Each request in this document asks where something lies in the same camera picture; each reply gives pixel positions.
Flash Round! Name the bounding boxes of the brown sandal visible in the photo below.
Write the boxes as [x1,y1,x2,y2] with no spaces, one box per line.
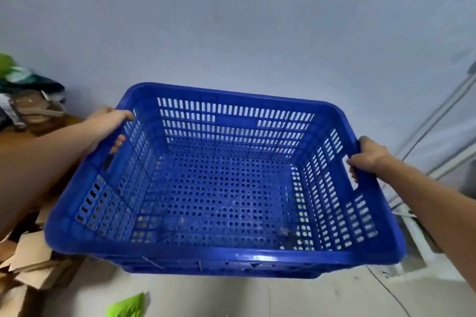
[10,90,65,124]

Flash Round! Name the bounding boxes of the person's right hand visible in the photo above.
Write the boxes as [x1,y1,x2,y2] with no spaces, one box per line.
[347,136,392,184]

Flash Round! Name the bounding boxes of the person's right forearm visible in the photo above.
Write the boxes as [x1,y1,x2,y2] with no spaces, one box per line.
[376,156,476,292]

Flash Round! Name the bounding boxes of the person's left hand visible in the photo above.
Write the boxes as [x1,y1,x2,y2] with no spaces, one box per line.
[80,106,135,155]

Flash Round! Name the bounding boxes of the person's left forearm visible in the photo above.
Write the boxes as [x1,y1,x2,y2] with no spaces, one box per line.
[0,120,93,240]

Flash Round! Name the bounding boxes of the blue perforated plastic crate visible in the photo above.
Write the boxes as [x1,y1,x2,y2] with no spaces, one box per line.
[44,82,407,279]

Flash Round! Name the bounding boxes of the pile of cardboard pieces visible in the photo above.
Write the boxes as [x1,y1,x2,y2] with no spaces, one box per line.
[0,194,86,317]

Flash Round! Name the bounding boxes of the pile of clothes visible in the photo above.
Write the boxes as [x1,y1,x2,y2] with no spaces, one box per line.
[0,54,66,132]

